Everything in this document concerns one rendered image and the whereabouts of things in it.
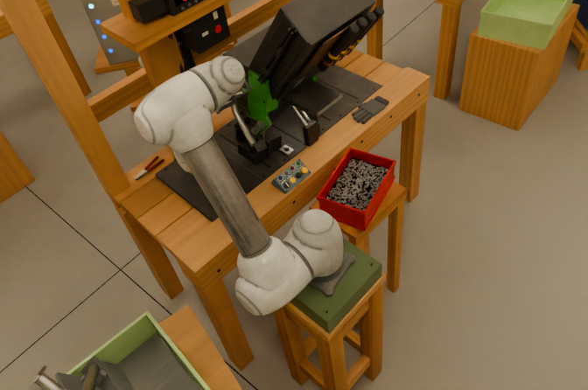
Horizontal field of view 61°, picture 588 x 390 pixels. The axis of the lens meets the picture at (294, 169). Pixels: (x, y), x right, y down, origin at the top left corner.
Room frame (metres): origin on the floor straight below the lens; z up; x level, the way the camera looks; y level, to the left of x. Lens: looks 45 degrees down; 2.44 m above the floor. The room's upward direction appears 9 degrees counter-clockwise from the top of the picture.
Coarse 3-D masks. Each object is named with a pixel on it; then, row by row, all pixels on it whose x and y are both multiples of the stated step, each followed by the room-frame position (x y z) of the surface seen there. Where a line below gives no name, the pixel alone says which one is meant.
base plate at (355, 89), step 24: (336, 72) 2.18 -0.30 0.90; (360, 96) 1.94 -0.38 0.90; (288, 120) 1.86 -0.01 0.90; (336, 120) 1.80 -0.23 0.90; (288, 144) 1.68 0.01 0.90; (168, 168) 1.66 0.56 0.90; (240, 168) 1.58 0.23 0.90; (264, 168) 1.56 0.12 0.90; (192, 192) 1.49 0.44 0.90; (216, 216) 1.33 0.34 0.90
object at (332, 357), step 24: (288, 312) 0.95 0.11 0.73; (360, 312) 0.91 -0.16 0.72; (288, 336) 0.96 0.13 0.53; (312, 336) 0.86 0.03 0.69; (336, 336) 0.80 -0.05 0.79; (360, 336) 0.98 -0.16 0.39; (288, 360) 1.00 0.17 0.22; (336, 360) 0.79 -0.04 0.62; (360, 360) 0.94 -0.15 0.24; (336, 384) 0.78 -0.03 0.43
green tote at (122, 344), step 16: (144, 320) 0.89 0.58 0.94; (128, 336) 0.85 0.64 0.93; (144, 336) 0.88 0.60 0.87; (160, 336) 0.89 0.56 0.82; (96, 352) 0.80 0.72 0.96; (112, 352) 0.81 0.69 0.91; (128, 352) 0.84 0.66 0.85; (176, 352) 0.75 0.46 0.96; (80, 368) 0.76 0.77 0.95; (192, 368) 0.69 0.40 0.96
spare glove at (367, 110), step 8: (376, 96) 1.89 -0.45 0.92; (360, 104) 1.85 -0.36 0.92; (368, 104) 1.84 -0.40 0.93; (376, 104) 1.83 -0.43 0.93; (384, 104) 1.83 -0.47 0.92; (360, 112) 1.80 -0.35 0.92; (368, 112) 1.79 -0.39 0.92; (376, 112) 1.78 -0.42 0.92; (360, 120) 1.75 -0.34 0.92; (368, 120) 1.75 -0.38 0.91
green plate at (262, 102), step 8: (248, 72) 1.76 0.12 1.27; (248, 80) 1.75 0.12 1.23; (256, 80) 1.72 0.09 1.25; (264, 80) 1.68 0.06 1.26; (256, 88) 1.71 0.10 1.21; (264, 88) 1.68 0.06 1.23; (248, 96) 1.74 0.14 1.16; (256, 96) 1.70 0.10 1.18; (264, 96) 1.67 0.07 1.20; (248, 104) 1.73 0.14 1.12; (256, 104) 1.70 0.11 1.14; (264, 104) 1.66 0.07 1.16; (272, 104) 1.69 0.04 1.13; (248, 112) 1.72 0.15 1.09; (256, 112) 1.69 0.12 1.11; (264, 112) 1.65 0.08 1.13; (256, 120) 1.68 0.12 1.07
